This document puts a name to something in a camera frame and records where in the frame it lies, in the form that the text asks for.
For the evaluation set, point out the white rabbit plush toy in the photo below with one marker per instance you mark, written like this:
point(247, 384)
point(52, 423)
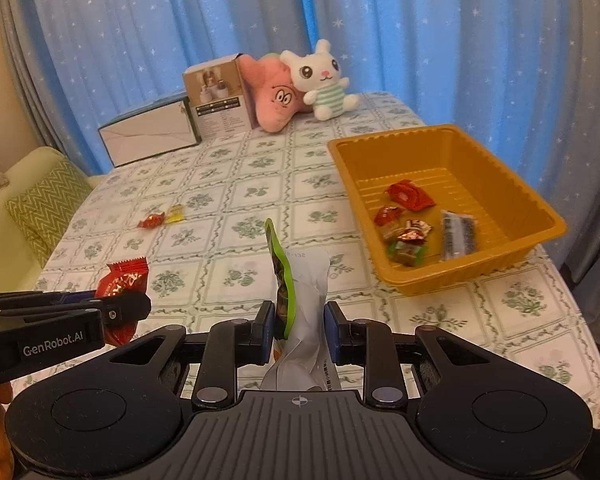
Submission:
point(317, 70)

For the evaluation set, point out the black snack packet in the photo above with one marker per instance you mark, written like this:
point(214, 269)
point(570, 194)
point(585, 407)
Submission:
point(457, 235)

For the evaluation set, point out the small red candy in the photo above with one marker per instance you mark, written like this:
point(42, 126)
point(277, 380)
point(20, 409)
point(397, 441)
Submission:
point(151, 221)
point(386, 215)

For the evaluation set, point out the brown candy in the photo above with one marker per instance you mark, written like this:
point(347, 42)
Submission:
point(405, 255)

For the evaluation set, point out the large red snack packet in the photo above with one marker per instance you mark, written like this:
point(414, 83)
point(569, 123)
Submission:
point(122, 280)

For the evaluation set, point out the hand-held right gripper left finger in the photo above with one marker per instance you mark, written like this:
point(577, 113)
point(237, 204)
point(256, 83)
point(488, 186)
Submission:
point(266, 327)

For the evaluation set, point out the green zigzag cushion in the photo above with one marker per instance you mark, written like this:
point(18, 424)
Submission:
point(45, 200)

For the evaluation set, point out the orange plastic tray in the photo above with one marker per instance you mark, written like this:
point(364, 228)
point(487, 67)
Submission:
point(420, 155)

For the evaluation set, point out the green floral tablecloth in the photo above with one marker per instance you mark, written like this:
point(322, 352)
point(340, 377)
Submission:
point(230, 195)

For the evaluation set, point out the plain red snack packet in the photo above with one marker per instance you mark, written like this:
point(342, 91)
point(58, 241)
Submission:
point(412, 195)

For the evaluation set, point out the grey curtain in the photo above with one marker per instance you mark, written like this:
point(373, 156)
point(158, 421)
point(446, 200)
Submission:
point(25, 60)

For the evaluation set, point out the blue star curtain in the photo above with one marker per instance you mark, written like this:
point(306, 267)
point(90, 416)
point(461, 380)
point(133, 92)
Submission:
point(430, 35)

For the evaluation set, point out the pink plush toy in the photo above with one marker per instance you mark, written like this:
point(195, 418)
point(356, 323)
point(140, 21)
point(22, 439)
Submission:
point(275, 95)

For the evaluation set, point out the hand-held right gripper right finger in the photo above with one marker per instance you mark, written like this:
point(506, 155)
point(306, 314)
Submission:
point(330, 330)

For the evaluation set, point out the green and white snack pouch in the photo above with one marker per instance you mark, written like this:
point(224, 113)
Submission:
point(307, 280)

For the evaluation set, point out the yellow wrapped candy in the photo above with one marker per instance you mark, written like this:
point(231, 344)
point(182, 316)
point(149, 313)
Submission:
point(175, 215)

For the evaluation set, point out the patterned red snack packet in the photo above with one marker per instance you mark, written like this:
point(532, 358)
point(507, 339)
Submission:
point(415, 232)

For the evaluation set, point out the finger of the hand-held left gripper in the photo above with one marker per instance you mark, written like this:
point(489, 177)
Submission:
point(77, 298)
point(125, 307)

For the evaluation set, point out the printed product box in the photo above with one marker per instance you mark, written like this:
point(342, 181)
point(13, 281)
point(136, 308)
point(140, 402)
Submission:
point(220, 110)

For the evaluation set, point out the long white cardboard box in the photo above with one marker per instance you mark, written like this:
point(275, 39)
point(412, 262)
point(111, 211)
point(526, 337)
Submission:
point(150, 135)

